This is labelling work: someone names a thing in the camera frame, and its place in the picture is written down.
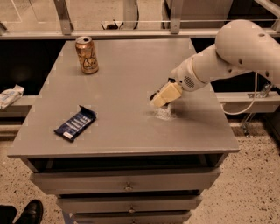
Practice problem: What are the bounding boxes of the white cable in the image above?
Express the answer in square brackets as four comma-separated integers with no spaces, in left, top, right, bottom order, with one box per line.
[221,72,259,116]

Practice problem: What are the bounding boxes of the grey drawer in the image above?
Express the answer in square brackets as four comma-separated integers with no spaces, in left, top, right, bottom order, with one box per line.
[74,211,191,224]
[57,195,202,214]
[30,168,221,195]

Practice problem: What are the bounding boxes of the bottom grey drawer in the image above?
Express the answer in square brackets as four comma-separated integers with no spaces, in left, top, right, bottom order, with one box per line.
[74,211,191,224]

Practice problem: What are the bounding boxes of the middle grey drawer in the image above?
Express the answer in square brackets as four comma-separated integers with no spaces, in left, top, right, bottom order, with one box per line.
[57,195,202,214]

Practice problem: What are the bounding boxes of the black chocolate rxbar wrapper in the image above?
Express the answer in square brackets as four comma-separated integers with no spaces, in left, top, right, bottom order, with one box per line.
[150,78,175,101]

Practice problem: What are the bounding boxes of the grey drawer cabinet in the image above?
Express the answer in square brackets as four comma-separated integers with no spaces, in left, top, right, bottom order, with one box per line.
[7,38,241,224]

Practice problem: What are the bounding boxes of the blue blueberry rxbar wrapper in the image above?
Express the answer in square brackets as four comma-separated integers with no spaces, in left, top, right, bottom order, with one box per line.
[54,106,96,142]

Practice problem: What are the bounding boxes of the black shoe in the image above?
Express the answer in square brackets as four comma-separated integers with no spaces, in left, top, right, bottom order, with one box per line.
[14,199,44,224]

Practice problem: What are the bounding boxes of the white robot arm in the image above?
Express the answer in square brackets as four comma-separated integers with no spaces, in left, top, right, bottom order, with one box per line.
[150,19,280,108]

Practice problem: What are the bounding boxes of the gold soda can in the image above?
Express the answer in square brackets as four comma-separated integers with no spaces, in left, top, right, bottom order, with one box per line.
[75,36,99,74]

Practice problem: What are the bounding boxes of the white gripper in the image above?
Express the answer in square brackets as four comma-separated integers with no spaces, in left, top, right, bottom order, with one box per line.
[150,56,208,108]

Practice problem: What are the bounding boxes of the top grey drawer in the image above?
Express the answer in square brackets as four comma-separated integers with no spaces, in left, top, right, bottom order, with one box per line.
[30,168,221,195]

